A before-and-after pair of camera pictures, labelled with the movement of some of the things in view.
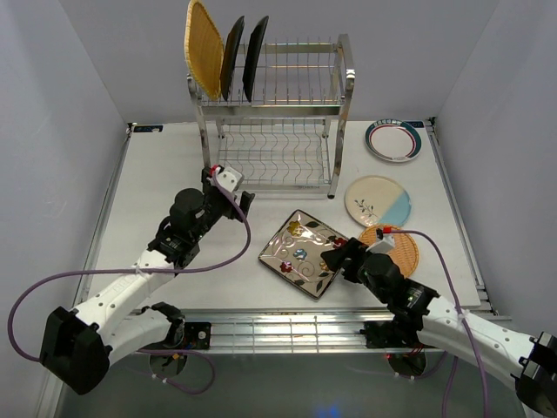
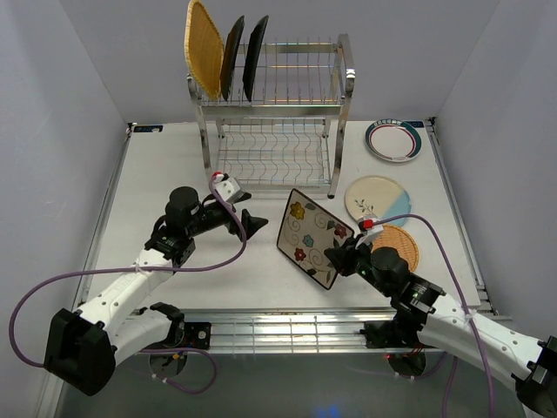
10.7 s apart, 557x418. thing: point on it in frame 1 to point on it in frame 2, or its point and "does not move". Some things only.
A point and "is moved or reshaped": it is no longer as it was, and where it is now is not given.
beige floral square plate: [291, 252] is moved or reshaped
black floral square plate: [230, 53] does not move
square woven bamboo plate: [204, 48] does not move
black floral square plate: [254, 50] does not move
